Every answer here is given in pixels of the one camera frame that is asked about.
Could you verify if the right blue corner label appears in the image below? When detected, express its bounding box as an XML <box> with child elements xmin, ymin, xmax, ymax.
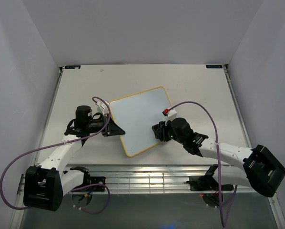
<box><xmin>206</xmin><ymin>64</ymin><xmax>223</xmax><ymax>69</ymax></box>

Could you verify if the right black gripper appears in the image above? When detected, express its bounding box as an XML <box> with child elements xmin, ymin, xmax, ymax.
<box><xmin>154</xmin><ymin>117</ymin><xmax>185</xmax><ymax>145</ymax></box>

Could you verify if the purple cable under table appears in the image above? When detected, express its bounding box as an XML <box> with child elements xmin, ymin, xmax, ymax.
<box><xmin>71</xmin><ymin>183</ymin><xmax>112</xmax><ymax>214</ymax></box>

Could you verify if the left blue corner label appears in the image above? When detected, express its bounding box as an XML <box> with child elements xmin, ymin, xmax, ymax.
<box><xmin>64</xmin><ymin>65</ymin><xmax>81</xmax><ymax>70</ymax></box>

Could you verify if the wrist white camera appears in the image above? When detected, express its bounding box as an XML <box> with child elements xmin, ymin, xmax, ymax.
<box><xmin>96</xmin><ymin>101</ymin><xmax>109</xmax><ymax>115</ymax></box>
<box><xmin>162</xmin><ymin>107</ymin><xmax>177</xmax><ymax>125</ymax></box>

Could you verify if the yellow framed whiteboard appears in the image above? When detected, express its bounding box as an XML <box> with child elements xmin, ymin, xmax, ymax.
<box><xmin>109</xmin><ymin>86</ymin><xmax>172</xmax><ymax>157</ymax></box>

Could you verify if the aluminium rail frame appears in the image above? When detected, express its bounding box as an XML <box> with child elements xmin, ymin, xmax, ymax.
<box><xmin>17</xmin><ymin>164</ymin><xmax>276</xmax><ymax>195</ymax></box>

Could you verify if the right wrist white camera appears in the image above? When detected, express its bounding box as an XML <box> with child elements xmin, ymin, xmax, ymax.
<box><xmin>162</xmin><ymin>107</ymin><xmax>177</xmax><ymax>125</ymax></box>

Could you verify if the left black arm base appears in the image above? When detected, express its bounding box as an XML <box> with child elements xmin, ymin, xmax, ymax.
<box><xmin>85</xmin><ymin>177</ymin><xmax>106</xmax><ymax>193</ymax></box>

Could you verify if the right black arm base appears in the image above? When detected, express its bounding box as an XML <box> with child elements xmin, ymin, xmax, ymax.
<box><xmin>186</xmin><ymin>175</ymin><xmax>234</xmax><ymax>192</ymax></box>

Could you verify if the blue corner label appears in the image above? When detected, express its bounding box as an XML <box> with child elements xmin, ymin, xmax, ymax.
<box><xmin>64</xmin><ymin>65</ymin><xmax>81</xmax><ymax>70</ymax></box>
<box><xmin>206</xmin><ymin>64</ymin><xmax>223</xmax><ymax>69</ymax></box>

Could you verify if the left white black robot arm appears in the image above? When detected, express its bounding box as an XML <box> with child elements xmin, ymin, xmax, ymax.
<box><xmin>23</xmin><ymin>105</ymin><xmax>125</xmax><ymax>211</ymax></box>

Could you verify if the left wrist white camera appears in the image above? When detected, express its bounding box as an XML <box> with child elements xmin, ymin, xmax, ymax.
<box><xmin>96</xmin><ymin>101</ymin><xmax>109</xmax><ymax>115</ymax></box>

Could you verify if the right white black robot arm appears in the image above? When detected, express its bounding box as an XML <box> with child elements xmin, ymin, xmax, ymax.
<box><xmin>152</xmin><ymin>117</ymin><xmax>285</xmax><ymax>198</ymax></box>

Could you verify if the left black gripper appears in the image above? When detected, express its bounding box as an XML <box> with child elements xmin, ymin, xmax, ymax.
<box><xmin>87</xmin><ymin>114</ymin><xmax>126</xmax><ymax>137</ymax></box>

